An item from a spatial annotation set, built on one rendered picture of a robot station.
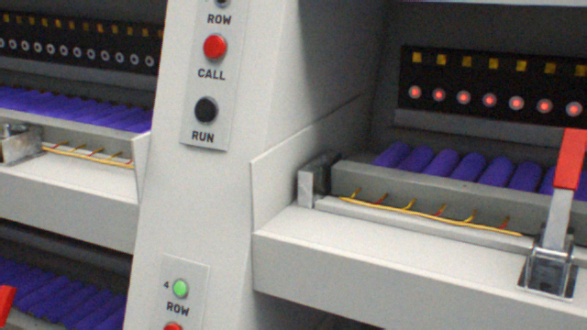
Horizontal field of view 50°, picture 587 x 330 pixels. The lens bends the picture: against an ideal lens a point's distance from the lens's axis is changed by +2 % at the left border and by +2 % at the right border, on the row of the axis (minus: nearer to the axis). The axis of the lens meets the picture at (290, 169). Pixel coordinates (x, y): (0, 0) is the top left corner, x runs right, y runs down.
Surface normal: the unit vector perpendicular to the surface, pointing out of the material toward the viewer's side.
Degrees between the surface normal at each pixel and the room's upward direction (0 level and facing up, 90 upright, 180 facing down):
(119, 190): 19
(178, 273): 90
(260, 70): 90
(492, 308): 110
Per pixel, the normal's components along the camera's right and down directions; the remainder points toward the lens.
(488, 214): -0.47, 0.33
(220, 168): -0.44, 0.00
